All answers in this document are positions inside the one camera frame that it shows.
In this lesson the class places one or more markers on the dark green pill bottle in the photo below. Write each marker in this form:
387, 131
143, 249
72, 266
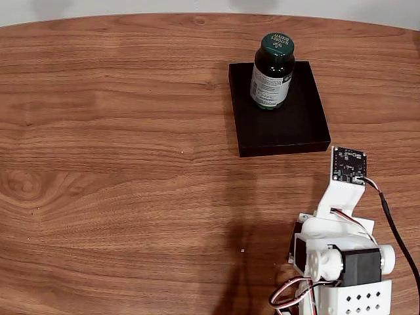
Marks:
272, 75

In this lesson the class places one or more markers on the camera board on white mount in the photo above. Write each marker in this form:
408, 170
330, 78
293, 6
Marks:
349, 164

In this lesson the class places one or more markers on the black shallow box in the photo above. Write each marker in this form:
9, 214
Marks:
288, 131

